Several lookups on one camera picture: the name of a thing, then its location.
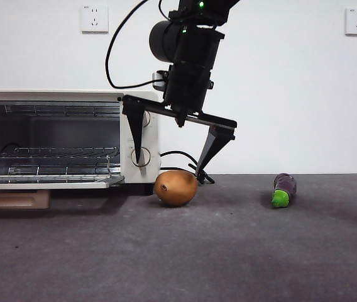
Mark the brown potato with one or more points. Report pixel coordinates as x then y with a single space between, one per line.
175 188

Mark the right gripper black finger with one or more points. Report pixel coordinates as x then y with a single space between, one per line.
216 141
137 132

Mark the beige oven knob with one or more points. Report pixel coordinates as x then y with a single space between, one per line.
147 119
147 155

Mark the white toaster oven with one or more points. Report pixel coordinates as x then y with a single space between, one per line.
153 138

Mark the purple toy eggplant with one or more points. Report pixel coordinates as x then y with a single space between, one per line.
285 187

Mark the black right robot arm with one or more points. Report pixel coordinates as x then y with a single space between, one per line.
197 44

